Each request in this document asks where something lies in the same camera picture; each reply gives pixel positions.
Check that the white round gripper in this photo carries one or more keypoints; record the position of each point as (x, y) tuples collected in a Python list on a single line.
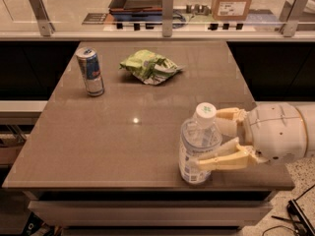
[(275, 132)]

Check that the clear plastic water bottle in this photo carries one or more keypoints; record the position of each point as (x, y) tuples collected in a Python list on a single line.
[(199, 134)]

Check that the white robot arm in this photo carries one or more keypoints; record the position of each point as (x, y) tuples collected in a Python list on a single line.
[(309, 111)]

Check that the green jalapeno chip bag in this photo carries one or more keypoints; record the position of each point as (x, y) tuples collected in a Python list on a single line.
[(149, 67)]

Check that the black device on floor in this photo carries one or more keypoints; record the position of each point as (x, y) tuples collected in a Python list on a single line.
[(299, 220)]

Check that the cardboard box with label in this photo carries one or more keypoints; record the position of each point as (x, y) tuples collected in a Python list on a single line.
[(230, 10)]

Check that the blue silver energy drink can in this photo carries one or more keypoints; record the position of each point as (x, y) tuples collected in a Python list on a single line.
[(90, 70)]

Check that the right metal railing bracket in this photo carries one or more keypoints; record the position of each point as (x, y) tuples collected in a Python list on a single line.
[(297, 15)]

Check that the metal railing bracket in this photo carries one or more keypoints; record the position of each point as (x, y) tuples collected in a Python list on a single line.
[(45, 26), (167, 10), (297, 15)]

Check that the middle metal railing bracket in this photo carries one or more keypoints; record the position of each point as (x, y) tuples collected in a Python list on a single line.
[(167, 10)]

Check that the left metal railing bracket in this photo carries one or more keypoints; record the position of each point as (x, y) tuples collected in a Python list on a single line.
[(45, 26)]

